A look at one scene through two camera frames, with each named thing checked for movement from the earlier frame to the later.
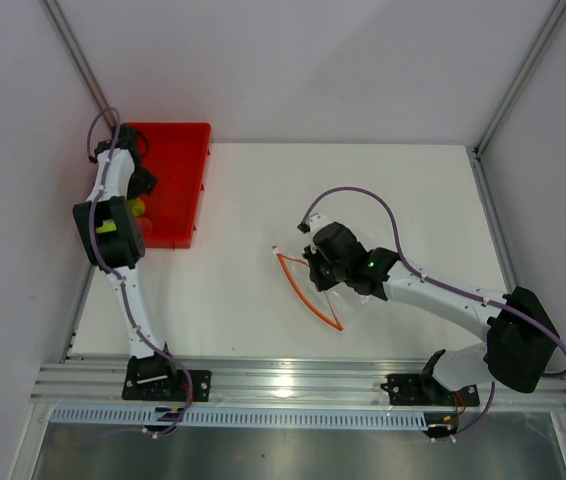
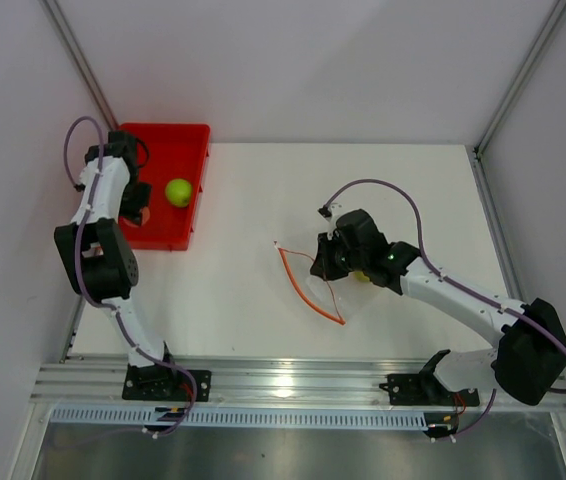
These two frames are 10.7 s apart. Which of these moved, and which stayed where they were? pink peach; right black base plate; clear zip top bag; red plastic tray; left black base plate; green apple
Moved: clear zip top bag; green apple; pink peach
Stayed: red plastic tray; left black base plate; right black base plate
